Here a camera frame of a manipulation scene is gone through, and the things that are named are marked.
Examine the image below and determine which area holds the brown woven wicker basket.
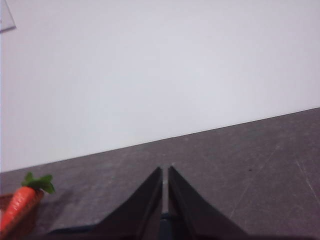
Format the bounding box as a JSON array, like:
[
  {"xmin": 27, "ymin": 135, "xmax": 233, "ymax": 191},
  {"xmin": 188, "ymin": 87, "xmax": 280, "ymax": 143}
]
[{"xmin": 0, "ymin": 191, "xmax": 45, "ymax": 237}]

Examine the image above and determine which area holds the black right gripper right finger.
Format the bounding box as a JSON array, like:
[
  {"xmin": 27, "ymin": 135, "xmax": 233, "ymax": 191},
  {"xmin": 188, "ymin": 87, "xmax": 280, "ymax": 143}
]
[{"xmin": 167, "ymin": 165, "xmax": 253, "ymax": 240}]

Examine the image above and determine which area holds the orange carrot with green leaves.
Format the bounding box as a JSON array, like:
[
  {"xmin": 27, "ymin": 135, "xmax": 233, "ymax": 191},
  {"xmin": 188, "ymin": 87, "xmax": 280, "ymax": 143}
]
[{"xmin": 0, "ymin": 171, "xmax": 56, "ymax": 238}]

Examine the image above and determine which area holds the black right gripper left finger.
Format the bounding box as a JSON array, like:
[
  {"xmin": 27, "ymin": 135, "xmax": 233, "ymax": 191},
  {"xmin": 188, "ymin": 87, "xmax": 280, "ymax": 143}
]
[{"xmin": 47, "ymin": 166, "xmax": 163, "ymax": 240}]

